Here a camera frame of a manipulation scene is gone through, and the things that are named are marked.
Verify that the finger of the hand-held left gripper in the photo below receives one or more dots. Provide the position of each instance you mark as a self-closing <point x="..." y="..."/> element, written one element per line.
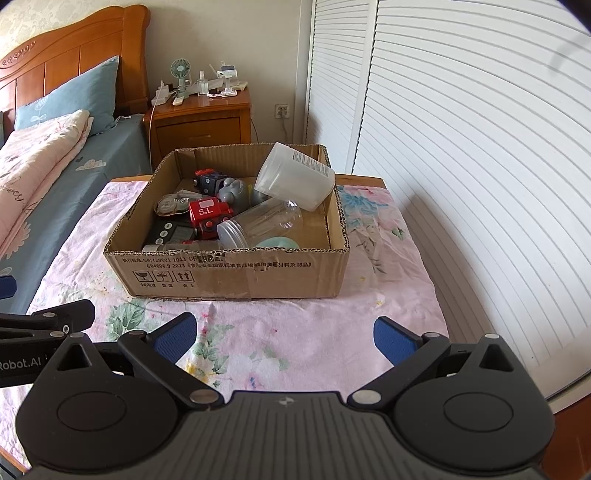
<point x="7" y="287"/>
<point x="74" y="316"/>

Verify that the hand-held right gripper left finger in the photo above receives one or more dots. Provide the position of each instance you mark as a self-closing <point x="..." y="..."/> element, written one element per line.
<point x="173" y="338"/>

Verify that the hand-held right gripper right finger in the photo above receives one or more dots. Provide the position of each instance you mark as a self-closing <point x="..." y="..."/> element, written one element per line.
<point x="395" y="340"/>

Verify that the cardboard box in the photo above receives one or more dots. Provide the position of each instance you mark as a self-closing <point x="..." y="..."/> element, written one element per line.
<point x="231" y="277"/>

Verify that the black device with round buttons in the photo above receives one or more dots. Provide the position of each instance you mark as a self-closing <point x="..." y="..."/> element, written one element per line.
<point x="166" y="230"/>

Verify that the grey elephant toy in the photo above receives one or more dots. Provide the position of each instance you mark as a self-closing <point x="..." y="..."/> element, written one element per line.
<point x="231" y="190"/>

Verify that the floral blanket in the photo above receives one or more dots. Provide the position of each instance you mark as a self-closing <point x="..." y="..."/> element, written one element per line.
<point x="286" y="332"/>

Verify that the pink quilt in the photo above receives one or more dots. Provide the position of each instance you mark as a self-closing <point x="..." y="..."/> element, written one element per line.
<point x="27" y="161"/>

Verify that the red toy train car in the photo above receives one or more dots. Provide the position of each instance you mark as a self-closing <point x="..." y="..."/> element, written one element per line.
<point x="207" y="212"/>

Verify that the clear tape dispenser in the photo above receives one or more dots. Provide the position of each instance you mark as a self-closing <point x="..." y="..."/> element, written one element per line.
<point x="171" y="205"/>

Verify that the teal lid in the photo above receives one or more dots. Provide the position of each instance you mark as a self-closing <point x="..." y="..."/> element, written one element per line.
<point x="277" y="243"/>

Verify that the clear plastic jar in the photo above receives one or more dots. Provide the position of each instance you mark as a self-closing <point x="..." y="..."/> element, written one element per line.
<point x="263" y="224"/>

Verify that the dark cube toy red knobs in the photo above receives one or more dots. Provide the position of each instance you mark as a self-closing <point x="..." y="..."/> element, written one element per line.
<point x="210" y="182"/>

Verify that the white louvered closet door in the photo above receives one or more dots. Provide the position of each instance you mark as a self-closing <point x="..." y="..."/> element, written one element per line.
<point x="341" y="83"/>
<point x="485" y="184"/>

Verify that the white plastic cup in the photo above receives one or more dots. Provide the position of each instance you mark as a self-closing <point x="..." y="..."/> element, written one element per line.
<point x="295" y="180"/>

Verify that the blue pillow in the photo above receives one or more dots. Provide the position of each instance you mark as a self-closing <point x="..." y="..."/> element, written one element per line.
<point x="78" y="97"/>

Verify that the wooden nightstand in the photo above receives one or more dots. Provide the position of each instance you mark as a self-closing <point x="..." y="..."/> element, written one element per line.
<point x="198" y="124"/>

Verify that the white power strip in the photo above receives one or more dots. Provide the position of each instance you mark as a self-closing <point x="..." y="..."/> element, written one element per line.
<point x="161" y="94"/>

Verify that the wooden headboard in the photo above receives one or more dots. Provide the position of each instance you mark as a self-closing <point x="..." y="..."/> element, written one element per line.
<point x="69" y="50"/>

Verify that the clear spray bottle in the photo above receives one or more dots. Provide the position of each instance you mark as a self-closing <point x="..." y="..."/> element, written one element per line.
<point x="202" y="85"/>

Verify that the small green desk fan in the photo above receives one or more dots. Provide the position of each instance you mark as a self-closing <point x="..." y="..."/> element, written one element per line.
<point x="180" y="71"/>

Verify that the white phone stand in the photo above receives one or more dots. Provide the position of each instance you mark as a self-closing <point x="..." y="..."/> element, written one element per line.
<point x="227" y="74"/>

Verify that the wall socket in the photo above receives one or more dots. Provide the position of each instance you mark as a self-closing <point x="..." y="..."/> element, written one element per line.
<point x="282" y="110"/>

